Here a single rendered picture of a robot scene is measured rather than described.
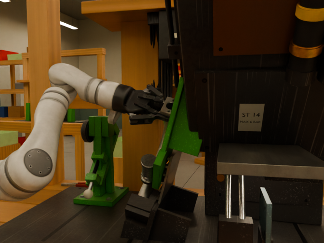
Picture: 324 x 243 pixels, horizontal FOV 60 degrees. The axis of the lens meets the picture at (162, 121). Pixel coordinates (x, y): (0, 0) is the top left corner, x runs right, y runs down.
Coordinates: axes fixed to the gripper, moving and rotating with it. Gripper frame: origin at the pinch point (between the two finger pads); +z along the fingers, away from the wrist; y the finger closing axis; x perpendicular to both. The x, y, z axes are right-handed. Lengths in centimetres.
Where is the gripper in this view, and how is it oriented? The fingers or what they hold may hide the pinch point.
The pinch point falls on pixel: (167, 111)
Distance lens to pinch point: 73.2
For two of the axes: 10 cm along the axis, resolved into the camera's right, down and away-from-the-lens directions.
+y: 3.4, -7.3, 5.9
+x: -0.2, 6.2, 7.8
